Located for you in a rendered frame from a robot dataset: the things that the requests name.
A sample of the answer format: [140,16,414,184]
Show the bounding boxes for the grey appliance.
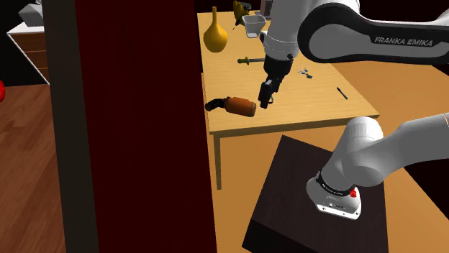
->
[260,0,275,19]

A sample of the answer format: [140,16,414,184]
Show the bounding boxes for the light wooden table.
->
[196,10,381,191]

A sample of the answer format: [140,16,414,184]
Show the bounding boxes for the brown bottle with black handle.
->
[204,96,258,119]

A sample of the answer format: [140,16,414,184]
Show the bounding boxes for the dark red tall panel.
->
[41,0,219,253]

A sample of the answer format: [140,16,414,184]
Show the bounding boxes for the green-handled tool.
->
[237,56,266,66]

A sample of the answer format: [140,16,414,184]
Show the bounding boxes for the dark robot stand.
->
[242,134,389,253]

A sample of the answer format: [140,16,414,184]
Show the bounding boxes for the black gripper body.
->
[263,55,294,85]

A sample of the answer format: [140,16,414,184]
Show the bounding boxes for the white square cup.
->
[241,14,268,39]

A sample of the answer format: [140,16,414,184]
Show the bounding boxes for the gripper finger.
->
[258,79,274,110]
[269,78,283,104]

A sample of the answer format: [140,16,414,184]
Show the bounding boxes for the wooden chest of drawers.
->
[6,0,50,86]

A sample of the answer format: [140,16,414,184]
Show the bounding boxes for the yellow round-bellied vase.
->
[203,6,229,54]

